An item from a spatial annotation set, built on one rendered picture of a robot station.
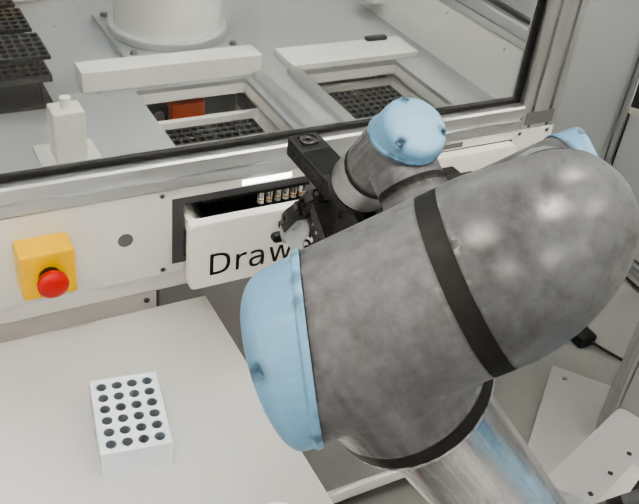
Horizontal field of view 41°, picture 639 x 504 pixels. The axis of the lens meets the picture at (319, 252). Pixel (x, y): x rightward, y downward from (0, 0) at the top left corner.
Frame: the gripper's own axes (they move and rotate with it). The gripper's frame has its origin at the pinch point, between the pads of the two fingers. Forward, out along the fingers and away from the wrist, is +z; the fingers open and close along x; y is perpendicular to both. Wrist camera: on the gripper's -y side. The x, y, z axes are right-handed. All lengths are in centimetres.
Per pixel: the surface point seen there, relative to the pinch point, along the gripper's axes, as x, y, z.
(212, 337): -12.6, 9.3, 12.6
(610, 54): 164, -61, 81
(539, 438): 81, 42, 78
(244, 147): -3.5, -14.0, 0.8
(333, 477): 22, 34, 71
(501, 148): 42.6, -8.2, 4.4
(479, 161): 38.4, -7.2, 5.9
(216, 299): -6.7, 1.4, 23.6
